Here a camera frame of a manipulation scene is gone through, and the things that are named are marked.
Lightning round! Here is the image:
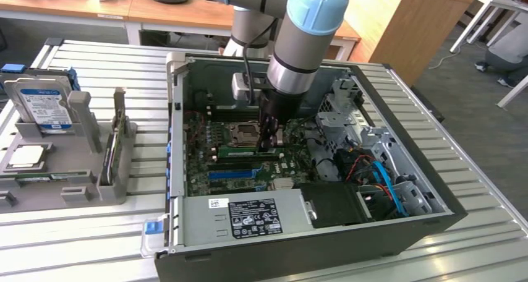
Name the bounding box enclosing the grey power supply unit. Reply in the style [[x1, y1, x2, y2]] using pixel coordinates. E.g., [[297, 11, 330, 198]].
[[180, 187, 314, 246]]

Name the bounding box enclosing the wooden cabinet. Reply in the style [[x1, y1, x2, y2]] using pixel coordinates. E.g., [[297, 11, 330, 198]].
[[341, 0, 474, 87]]

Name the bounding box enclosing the green motherboard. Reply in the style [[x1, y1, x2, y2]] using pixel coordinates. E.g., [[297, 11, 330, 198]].
[[182, 109, 318, 198]]

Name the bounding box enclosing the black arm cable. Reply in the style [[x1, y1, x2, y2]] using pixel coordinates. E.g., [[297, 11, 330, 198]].
[[241, 14, 281, 105]]

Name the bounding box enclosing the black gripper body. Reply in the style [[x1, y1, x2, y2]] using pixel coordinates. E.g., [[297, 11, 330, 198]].
[[258, 88, 304, 124]]

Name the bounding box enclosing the blue expansion slot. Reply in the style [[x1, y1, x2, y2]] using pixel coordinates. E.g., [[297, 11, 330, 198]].
[[206, 169, 256, 181]]

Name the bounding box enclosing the hard disk with blue label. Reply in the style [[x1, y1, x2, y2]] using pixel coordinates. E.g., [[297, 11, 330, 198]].
[[2, 75, 76, 134]]

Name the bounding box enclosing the silver metal disk bay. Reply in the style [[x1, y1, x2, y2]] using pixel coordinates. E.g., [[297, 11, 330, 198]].
[[314, 77, 446, 215]]

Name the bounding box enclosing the wooden desk with white frame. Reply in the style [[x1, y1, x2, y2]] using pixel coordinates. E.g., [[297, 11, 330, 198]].
[[0, 0, 361, 61]]

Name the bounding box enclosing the blue flat data wire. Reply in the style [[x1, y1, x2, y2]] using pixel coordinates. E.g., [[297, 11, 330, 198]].
[[369, 159, 410, 218]]

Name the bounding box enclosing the seated person in grey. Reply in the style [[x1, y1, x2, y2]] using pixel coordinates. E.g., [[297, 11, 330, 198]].
[[473, 15, 528, 88]]

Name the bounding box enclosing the grey parts rack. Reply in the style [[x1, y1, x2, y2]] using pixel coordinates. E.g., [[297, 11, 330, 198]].
[[0, 87, 140, 207]]

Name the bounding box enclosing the white table leg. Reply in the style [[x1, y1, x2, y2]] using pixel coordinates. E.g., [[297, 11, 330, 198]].
[[494, 74, 528, 108]]

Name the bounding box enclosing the CPU socket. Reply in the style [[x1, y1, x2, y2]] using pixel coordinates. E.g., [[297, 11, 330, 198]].
[[224, 121, 285, 147]]

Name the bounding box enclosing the red and black wire bundle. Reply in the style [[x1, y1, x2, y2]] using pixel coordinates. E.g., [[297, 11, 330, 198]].
[[345, 153, 394, 204]]

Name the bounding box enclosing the black expansion slot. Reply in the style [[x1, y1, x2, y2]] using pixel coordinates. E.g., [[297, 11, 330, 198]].
[[206, 181, 257, 194]]

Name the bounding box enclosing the blue disk caddy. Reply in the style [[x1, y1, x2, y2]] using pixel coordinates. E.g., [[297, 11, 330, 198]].
[[0, 63, 81, 92]]

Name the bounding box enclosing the black open PC case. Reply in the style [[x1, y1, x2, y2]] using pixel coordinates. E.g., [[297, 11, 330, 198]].
[[153, 51, 469, 282]]

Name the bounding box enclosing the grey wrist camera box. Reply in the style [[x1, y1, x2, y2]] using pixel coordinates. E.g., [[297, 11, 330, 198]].
[[230, 72, 261, 101]]

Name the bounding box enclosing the black RAM slot bank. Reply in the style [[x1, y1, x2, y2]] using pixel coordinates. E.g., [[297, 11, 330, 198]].
[[206, 105, 265, 122]]

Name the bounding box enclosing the green RAM stick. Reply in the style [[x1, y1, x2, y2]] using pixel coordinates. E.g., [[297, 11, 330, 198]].
[[14, 174, 70, 182], [216, 146, 286, 160]]

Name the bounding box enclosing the white table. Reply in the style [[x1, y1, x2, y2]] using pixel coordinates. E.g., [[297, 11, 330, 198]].
[[448, 0, 528, 54]]

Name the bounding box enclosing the clear case latch blue tab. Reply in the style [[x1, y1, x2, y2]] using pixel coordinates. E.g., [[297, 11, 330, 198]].
[[140, 213, 170, 259]]

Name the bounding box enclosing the silver chipset heat sink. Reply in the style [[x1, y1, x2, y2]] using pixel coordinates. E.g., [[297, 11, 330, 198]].
[[269, 177, 298, 190]]

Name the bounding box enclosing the graphics card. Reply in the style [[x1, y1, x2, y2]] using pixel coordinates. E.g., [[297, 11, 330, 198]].
[[100, 106, 130, 186]]

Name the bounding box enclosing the silver CPU chip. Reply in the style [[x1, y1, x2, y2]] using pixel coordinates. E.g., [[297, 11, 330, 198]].
[[8, 145, 46, 169]]

